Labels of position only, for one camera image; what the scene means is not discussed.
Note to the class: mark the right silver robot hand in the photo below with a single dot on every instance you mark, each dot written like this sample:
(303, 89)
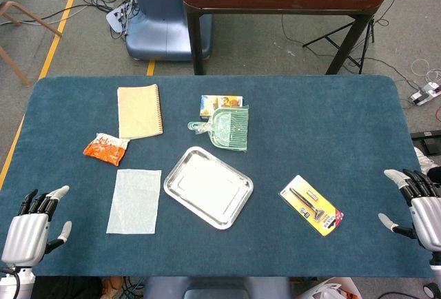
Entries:
(427, 216)

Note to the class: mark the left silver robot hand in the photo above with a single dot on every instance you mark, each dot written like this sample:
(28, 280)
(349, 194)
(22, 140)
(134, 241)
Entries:
(25, 235)

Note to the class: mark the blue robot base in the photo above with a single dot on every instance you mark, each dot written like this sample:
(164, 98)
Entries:
(162, 23)

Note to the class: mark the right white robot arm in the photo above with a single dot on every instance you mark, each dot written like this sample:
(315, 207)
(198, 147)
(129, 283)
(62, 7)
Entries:
(437, 261)

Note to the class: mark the silver metal tray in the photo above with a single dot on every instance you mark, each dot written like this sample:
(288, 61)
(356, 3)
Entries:
(208, 187)

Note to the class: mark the white shoe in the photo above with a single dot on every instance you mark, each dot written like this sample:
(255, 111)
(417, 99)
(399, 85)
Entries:
(424, 161)

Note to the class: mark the black foot pedal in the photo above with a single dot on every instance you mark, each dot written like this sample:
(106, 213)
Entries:
(427, 140)

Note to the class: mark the razor in yellow blister pack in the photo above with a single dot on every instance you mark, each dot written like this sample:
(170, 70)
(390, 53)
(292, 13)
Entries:
(315, 209)

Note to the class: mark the orange snack packet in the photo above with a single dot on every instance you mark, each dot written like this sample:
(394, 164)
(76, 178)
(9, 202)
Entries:
(105, 149)

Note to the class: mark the white power strip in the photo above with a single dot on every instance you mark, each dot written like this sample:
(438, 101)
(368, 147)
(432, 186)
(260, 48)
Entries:
(423, 94)

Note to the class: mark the white plastic bag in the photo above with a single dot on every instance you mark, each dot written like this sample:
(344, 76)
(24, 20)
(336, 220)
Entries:
(325, 290)

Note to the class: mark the blue table cloth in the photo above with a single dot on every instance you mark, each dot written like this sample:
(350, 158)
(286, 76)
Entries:
(310, 133)

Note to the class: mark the beige spiral notebook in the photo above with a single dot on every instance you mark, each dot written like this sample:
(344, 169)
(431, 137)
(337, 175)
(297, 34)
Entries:
(139, 111)

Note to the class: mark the black tripod stand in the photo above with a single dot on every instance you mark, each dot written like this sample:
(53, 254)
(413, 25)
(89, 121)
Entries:
(365, 42)

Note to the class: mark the grey blue robot torso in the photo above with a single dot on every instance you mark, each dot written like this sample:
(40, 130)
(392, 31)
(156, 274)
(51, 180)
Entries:
(217, 287)

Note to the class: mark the green dustpan in plastic bag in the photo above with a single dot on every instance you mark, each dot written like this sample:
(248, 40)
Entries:
(229, 128)

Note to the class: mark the white chair with wooden legs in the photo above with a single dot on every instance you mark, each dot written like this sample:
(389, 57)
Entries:
(27, 18)

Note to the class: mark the colourful printed card box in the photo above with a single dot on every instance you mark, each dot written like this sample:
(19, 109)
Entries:
(218, 101)

